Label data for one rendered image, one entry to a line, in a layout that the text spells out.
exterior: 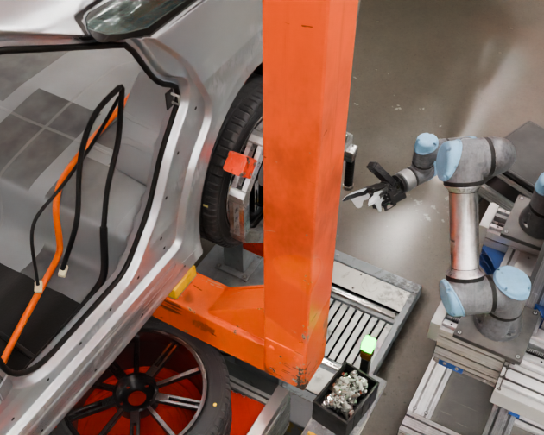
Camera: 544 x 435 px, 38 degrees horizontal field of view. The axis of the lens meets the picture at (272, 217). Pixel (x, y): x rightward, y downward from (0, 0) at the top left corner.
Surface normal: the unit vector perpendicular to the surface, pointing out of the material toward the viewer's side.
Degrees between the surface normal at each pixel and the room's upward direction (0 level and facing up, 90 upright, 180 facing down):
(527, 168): 0
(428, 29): 0
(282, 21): 90
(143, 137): 55
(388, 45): 0
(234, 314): 90
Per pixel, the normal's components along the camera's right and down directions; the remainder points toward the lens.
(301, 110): -0.49, 0.63
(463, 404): 0.00, -0.68
